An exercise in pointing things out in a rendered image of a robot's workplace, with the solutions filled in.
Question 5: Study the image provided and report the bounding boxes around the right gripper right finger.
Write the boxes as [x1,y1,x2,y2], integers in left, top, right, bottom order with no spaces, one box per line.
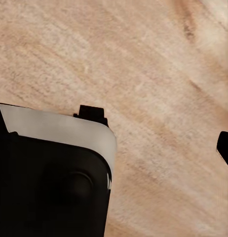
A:
[217,131,228,164]

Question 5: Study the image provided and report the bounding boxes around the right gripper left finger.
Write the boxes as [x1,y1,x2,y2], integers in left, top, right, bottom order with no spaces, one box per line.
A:
[0,131,21,184]

